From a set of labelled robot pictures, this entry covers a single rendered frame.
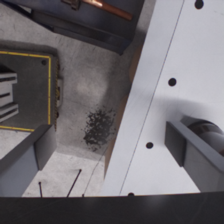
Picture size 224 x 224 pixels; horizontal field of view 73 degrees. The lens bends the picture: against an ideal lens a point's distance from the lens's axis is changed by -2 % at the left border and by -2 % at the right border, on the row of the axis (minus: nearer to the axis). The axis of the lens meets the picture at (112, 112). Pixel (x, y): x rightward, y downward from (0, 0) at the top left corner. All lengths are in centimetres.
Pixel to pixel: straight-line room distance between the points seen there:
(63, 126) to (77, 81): 53
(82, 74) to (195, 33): 143
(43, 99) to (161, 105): 125
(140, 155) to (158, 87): 12
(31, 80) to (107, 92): 71
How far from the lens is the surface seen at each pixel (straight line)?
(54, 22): 119
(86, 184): 217
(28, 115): 153
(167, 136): 16
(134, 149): 29
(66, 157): 198
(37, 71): 142
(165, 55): 26
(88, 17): 77
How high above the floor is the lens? 161
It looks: 74 degrees down
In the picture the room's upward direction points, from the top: 178 degrees clockwise
